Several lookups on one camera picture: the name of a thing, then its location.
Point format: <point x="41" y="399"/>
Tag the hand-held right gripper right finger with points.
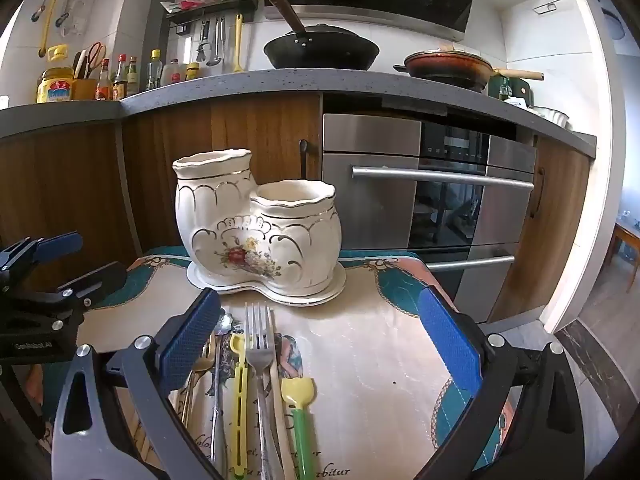
<point x="450" y="340"/>

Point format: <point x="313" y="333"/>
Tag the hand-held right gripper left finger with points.
<point x="192" y="335"/>

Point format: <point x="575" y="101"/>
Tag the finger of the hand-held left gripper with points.
<point x="100" y="277"/>
<point x="60" y="244"/>

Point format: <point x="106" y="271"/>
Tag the gold spoon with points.
<point x="201" y="360"/>

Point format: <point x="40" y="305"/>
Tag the silver fork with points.
<point x="259" y="355"/>

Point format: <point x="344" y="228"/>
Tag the silver spoon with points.
<point x="216" y="410"/>

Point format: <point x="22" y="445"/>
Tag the yellow plastic tongs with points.
<point x="239" y="410"/>

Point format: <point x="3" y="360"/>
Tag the white floral ceramic utensil holder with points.
<point x="220" y="220"/>

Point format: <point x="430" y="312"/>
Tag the printed placemat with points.
<point x="360" y="340"/>

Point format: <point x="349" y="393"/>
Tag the large yellow oil bottle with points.
<point x="54" y="82"/>

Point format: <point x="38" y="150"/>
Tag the stainless steel oven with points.
<point x="370" y="195"/>

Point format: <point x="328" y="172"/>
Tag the red-cap sauce bottle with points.
<point x="103" y="82"/>
<point x="132" y="76"/>
<point x="119" y="77"/>

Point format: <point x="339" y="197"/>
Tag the wooden kitchen cabinet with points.
<point x="200" y="130"/>

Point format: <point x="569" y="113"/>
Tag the clear bottle yellow cap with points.
<point x="155" y="71"/>

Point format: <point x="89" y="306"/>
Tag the wooden table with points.
<point x="627" y="247"/>

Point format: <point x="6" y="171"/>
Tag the clear jar red label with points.
<point x="172" y="72"/>

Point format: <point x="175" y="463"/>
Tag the yellow lid jar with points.
<point x="192" y="71"/>

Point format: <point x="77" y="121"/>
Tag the yellow hanging ladle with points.
<point x="47" y="15"/>

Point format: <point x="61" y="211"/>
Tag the hanging metal strainer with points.
<point x="65" y="10"/>

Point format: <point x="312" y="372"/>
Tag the white dish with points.
<point x="550" y="115"/>

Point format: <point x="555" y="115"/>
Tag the metal hanging tongs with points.
<point x="202" y="40"/>

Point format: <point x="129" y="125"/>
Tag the green glass bottle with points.
<point x="505" y="90"/>

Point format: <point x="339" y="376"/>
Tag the metal hanging kitchen tool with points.
<point x="218" y="42"/>

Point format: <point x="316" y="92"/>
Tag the yellow hanging spatula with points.
<point x="238" y="42"/>

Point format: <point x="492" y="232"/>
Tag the black wok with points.
<point x="320" y="52"/>

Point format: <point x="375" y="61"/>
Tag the round ceiling light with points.
<point x="612" y="22"/>

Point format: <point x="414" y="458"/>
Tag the black wall shelf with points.
<point x="215" y="9"/>

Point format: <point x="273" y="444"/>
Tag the wall towel rack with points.
<point x="549" y="6"/>

